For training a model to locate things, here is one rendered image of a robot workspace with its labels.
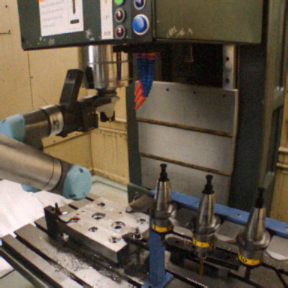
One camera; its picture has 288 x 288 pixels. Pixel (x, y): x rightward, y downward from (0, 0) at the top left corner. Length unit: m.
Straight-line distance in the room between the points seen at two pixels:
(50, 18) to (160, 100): 0.72
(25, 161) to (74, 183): 0.12
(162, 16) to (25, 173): 0.37
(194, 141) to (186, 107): 0.14
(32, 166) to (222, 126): 0.81
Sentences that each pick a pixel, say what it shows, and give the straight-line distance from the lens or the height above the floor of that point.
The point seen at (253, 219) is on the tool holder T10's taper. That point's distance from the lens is 0.59.
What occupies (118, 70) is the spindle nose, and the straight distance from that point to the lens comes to 0.82.
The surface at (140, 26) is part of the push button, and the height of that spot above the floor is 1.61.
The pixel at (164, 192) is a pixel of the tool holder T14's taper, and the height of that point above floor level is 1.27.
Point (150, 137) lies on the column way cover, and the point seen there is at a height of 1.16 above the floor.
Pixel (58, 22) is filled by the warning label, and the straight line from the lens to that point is 0.71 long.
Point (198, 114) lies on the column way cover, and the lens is 1.22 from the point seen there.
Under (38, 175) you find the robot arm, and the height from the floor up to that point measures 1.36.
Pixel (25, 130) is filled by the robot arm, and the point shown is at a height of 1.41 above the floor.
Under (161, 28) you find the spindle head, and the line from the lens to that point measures 0.54.
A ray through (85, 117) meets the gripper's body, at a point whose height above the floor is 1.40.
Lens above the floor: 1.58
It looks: 18 degrees down
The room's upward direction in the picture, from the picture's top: 2 degrees counter-clockwise
